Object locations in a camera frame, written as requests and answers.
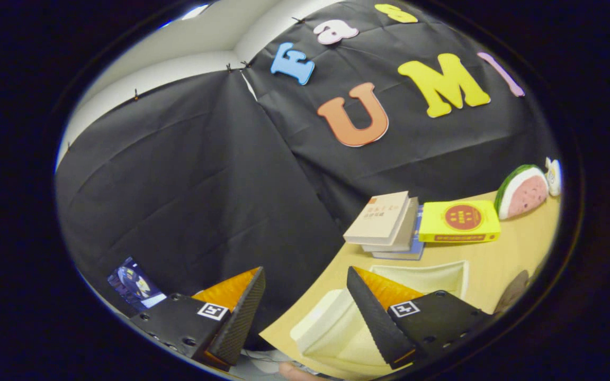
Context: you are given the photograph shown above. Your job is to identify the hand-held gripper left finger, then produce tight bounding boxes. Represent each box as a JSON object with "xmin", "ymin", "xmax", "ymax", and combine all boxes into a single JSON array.
[{"xmin": 129, "ymin": 266, "xmax": 266, "ymax": 371}]

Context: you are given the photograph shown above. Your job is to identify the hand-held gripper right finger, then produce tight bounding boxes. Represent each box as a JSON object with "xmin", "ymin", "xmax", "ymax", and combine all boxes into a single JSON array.
[{"xmin": 346, "ymin": 266, "xmax": 494, "ymax": 370}]

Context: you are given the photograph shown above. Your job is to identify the beige fabric storage box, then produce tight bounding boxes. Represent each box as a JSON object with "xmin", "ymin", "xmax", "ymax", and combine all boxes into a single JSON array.
[{"xmin": 290, "ymin": 259, "xmax": 470, "ymax": 379}]

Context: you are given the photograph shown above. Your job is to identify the brown shoe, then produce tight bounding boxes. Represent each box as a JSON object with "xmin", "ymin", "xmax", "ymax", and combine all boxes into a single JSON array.
[{"xmin": 493, "ymin": 270, "xmax": 531, "ymax": 315}]

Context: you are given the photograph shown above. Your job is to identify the blue cover book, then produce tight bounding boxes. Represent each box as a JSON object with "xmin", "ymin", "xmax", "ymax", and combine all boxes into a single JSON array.
[{"xmin": 371, "ymin": 204, "xmax": 425, "ymax": 261}]

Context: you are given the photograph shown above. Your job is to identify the grey cover book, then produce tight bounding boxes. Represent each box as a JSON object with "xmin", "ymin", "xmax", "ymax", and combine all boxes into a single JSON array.
[{"xmin": 361, "ymin": 197, "xmax": 419, "ymax": 252}]

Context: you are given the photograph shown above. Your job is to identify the beige cover book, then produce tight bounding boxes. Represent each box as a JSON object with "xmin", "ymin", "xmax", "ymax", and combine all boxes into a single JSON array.
[{"xmin": 343, "ymin": 191, "xmax": 410, "ymax": 246}]

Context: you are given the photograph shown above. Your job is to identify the yellow book with red circle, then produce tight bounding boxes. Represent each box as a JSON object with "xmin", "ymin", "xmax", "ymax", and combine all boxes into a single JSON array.
[{"xmin": 419, "ymin": 200, "xmax": 501, "ymax": 243}]

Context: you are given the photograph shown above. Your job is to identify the watermelon slice plush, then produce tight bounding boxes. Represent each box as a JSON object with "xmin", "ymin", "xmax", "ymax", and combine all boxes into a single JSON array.
[{"xmin": 494, "ymin": 164, "xmax": 550, "ymax": 220}]

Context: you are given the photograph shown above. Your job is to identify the white plush toy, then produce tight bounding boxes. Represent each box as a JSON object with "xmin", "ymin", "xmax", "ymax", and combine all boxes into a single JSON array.
[{"xmin": 544, "ymin": 157, "xmax": 562, "ymax": 197}]

